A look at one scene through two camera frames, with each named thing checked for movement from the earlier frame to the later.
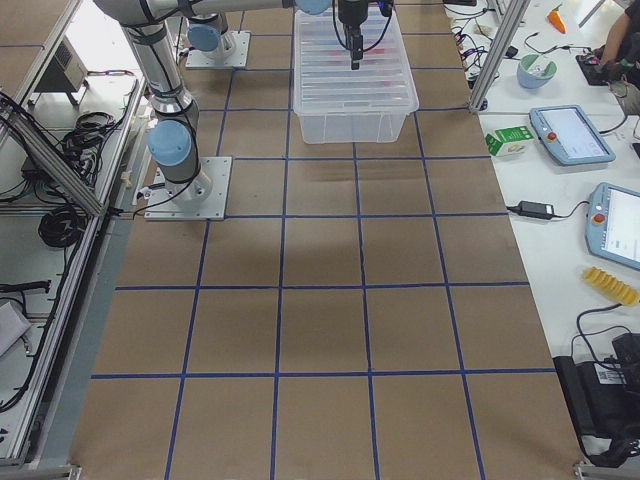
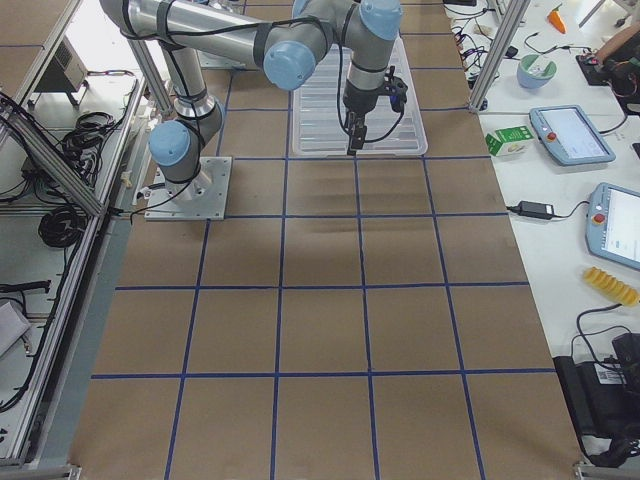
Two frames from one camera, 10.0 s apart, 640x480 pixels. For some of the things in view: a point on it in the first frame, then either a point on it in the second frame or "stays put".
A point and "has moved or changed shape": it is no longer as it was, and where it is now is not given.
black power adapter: [535, 210] stays put
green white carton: [510, 141] stays put
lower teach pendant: [612, 226] stays put
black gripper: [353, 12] to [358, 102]
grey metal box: [67, 73] stays put
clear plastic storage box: [338, 104] has moved or changed shape
